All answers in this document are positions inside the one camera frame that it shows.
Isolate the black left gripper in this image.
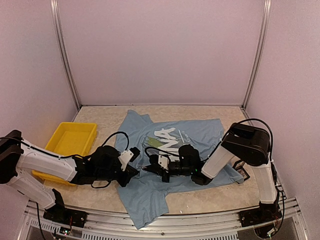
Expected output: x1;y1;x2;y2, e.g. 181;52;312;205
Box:
95;164;138;187

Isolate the light blue printed t-shirt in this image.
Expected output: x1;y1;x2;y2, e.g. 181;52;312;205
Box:
115;110;244;229

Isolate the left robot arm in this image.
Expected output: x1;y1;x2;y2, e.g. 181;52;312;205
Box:
0;130;140;228

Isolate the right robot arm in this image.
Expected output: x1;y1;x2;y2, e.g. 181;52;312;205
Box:
143;121;284;227

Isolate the black display case with brooch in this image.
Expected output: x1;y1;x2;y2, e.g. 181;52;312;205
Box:
232;160;251;181

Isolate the yellow plastic bin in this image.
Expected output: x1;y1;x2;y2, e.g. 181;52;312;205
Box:
31;121;98;187

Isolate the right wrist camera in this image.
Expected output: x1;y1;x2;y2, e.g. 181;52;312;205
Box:
149;154;170;171

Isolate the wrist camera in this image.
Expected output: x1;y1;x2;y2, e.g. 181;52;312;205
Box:
149;154;170;171
118;147;140;172

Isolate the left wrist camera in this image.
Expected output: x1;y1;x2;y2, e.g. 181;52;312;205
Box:
118;147;140;172

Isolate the aluminium table front rail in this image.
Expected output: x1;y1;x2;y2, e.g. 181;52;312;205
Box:
14;197;311;240

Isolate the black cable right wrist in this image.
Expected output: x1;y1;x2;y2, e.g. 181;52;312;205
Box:
144;118;288;226

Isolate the aluminium corner post left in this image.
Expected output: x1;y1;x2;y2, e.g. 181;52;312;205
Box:
50;0;82;111

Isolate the aluminium corner post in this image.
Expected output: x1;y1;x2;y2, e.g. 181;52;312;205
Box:
50;0;82;111
241;0;272;112

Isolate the aluminium corner post right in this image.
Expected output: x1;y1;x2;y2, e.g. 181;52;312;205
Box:
241;0;272;112

